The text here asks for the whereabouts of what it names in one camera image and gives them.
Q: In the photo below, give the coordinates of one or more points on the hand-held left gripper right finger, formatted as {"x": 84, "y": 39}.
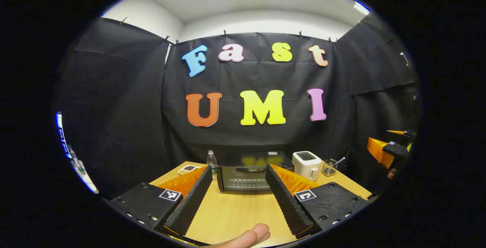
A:
{"x": 286, "y": 202}

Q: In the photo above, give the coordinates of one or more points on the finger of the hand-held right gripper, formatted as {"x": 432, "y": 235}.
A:
{"x": 408, "y": 133}
{"x": 395, "y": 151}

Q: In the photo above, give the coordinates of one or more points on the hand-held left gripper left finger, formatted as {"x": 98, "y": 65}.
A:
{"x": 193, "y": 198}

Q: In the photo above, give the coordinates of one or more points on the black electric oven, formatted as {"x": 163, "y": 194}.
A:
{"x": 246, "y": 177}

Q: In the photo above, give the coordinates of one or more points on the small white dish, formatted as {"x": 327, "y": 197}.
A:
{"x": 188, "y": 169}

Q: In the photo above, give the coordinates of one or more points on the clear water bottle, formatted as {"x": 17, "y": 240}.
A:
{"x": 212, "y": 164}

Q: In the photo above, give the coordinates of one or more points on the white toaster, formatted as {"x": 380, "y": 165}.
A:
{"x": 305, "y": 164}

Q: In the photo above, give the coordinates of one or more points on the white spoon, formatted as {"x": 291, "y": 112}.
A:
{"x": 339, "y": 160}

